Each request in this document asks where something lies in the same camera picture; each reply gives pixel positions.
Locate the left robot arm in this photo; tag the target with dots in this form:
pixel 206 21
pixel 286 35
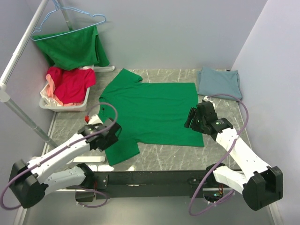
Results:
pixel 31 181

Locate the green t-shirt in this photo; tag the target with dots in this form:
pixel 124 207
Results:
pixel 73 49
pixel 149 113

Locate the green t-shirt on hanger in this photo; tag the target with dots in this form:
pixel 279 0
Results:
pixel 73 49

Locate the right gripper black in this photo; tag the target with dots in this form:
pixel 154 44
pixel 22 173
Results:
pixel 193 114

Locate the white clothes rack frame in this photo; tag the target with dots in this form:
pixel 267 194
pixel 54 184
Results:
pixel 4 97

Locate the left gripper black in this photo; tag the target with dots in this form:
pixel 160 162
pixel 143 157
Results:
pixel 112 139

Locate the black base beam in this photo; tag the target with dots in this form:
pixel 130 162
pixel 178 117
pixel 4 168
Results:
pixel 144 183

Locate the pink garment in basket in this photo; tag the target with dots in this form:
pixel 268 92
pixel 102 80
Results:
pixel 50 92

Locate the red t-shirt in basket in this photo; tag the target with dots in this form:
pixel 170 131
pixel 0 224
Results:
pixel 71 86

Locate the aluminium rail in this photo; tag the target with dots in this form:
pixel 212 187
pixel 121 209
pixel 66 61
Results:
pixel 21 212

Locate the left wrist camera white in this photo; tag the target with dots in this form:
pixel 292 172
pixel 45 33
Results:
pixel 93 120

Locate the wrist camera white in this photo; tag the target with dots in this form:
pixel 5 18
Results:
pixel 93 120
pixel 207 99

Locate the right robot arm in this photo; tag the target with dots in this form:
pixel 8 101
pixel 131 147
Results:
pixel 259 183

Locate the blue wire hanger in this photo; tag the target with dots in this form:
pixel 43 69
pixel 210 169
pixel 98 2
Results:
pixel 63 9

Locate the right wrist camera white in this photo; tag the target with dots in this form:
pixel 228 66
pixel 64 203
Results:
pixel 207 99

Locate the white laundry basket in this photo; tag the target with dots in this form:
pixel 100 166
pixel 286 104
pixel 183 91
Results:
pixel 46 101

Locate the folded blue-grey t-shirt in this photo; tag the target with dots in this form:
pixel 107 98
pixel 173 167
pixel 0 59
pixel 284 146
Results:
pixel 211 82

